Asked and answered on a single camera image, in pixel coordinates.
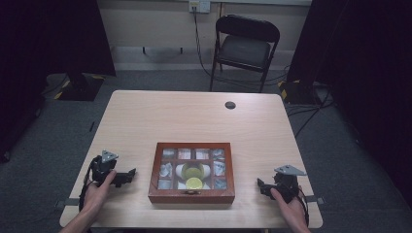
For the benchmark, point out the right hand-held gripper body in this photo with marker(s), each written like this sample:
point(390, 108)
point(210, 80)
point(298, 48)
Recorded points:
point(286, 186)

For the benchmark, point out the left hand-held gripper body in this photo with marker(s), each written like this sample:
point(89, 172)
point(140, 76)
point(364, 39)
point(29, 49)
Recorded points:
point(101, 168)

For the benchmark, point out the brown wooden compartment box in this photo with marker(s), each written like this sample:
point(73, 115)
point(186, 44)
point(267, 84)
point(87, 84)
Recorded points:
point(191, 198)

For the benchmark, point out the person's right hand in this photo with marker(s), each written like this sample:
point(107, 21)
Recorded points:
point(293, 210)

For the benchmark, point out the person's left hand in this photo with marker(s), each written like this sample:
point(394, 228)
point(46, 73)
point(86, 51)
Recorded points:
point(95, 195)

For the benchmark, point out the grey tape strip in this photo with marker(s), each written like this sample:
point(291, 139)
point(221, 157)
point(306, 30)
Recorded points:
point(69, 202)
point(317, 200)

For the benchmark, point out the set of small white pieces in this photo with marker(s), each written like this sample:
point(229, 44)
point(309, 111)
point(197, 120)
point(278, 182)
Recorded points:
point(167, 170)

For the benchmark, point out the small black floor object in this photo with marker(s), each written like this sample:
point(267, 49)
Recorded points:
point(92, 126)

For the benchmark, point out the black stand base striped tape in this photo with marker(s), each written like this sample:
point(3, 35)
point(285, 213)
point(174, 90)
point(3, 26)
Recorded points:
point(79, 87)
point(296, 92)

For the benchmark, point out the round table grommet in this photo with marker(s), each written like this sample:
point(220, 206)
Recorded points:
point(230, 105)

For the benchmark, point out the dark curtain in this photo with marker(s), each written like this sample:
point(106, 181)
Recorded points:
point(48, 48)
point(366, 81)

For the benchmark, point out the black folding chair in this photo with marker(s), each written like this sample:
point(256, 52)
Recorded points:
point(244, 48)

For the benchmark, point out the white wall outlet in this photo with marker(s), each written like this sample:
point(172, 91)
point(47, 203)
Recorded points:
point(199, 6)

